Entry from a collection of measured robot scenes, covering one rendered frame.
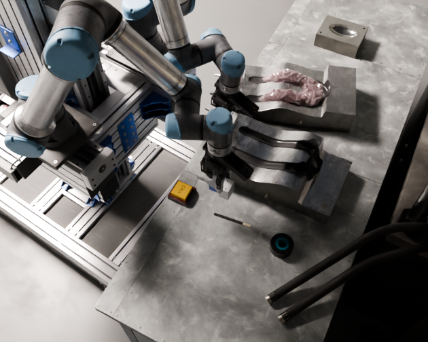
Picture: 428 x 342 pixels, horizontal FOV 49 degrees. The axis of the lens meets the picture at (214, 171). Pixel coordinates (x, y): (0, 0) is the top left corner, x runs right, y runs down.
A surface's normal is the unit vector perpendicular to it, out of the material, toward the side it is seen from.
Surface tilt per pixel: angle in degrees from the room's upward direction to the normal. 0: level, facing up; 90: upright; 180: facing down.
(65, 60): 84
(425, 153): 0
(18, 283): 0
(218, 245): 0
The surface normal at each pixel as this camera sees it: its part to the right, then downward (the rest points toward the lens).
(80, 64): 0.02, 0.77
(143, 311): -0.01, -0.55
